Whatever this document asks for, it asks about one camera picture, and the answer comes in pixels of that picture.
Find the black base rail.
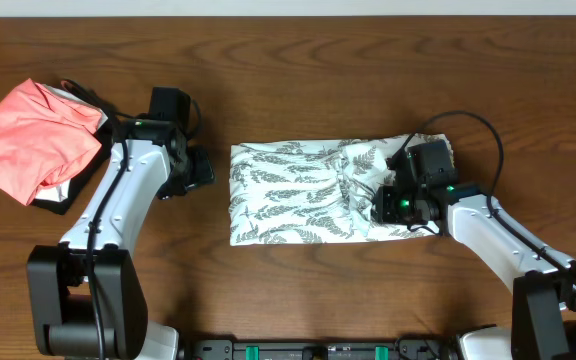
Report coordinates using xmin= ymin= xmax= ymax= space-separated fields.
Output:
xmin=176 ymin=333 xmax=463 ymax=360

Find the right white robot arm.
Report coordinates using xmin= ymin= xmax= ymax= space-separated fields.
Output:
xmin=373 ymin=141 xmax=576 ymax=359

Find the black garment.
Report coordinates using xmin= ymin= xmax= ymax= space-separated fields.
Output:
xmin=23 ymin=84 xmax=112 ymax=215

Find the white fern print dress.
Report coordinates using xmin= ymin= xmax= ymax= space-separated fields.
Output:
xmin=229 ymin=134 xmax=437 ymax=246

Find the pink garment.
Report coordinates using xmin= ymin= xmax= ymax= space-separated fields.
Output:
xmin=0 ymin=79 xmax=107 ymax=205

